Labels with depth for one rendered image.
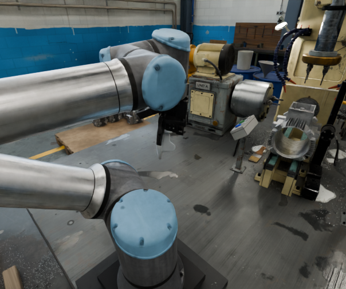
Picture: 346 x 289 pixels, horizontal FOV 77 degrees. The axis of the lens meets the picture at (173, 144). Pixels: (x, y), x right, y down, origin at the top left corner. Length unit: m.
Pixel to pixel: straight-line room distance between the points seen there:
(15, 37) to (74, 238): 5.31
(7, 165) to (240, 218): 0.80
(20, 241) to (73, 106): 1.93
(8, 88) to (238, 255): 0.78
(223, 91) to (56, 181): 1.14
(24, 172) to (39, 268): 1.47
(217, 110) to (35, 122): 1.28
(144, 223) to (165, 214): 0.05
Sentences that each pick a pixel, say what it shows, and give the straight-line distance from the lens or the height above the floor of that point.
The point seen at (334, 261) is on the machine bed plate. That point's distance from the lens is 0.99.
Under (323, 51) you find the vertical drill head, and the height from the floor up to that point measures 1.36.
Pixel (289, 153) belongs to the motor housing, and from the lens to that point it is 1.19.
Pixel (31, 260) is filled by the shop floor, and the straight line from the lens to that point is 2.05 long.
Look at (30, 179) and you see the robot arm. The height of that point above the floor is 1.21.
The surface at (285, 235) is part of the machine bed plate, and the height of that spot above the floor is 0.80.
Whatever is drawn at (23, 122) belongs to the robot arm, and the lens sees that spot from 0.35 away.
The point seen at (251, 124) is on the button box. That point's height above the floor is 1.06.
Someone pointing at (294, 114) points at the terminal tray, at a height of 1.12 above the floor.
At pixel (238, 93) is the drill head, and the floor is 1.10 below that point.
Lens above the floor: 1.50
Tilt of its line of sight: 30 degrees down
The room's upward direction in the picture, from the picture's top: straight up
